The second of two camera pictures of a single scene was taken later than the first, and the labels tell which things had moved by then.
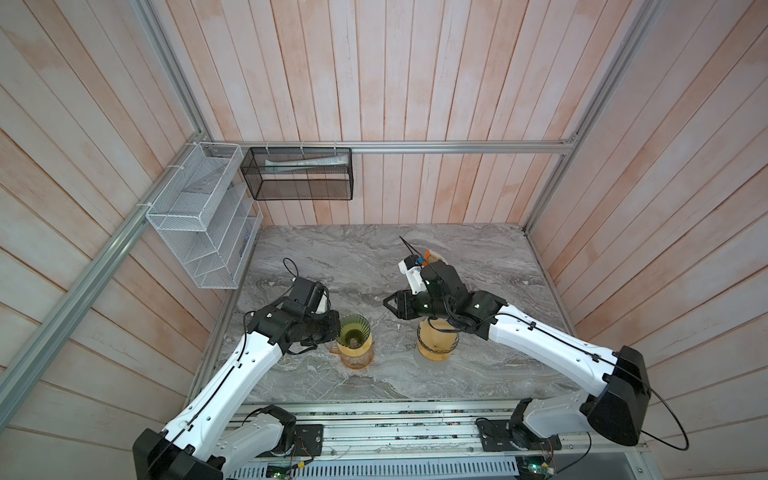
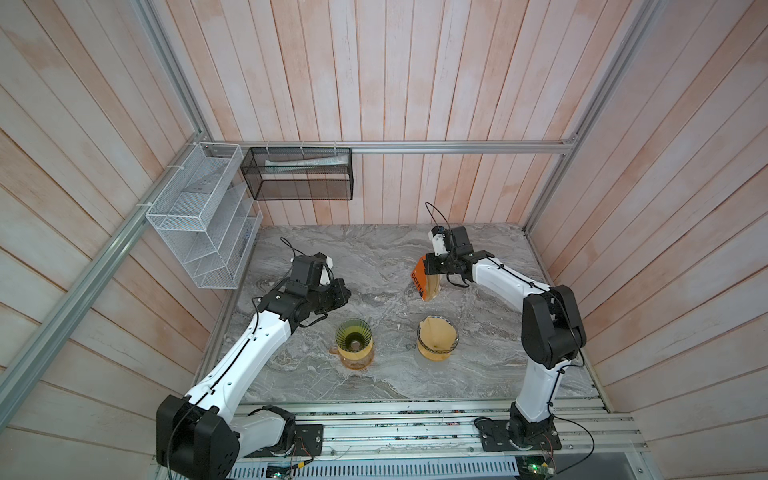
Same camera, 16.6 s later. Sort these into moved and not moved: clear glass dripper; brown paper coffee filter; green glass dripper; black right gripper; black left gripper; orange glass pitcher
Moved: black left gripper; black right gripper
Not moved: orange glass pitcher; green glass dripper; clear glass dripper; brown paper coffee filter
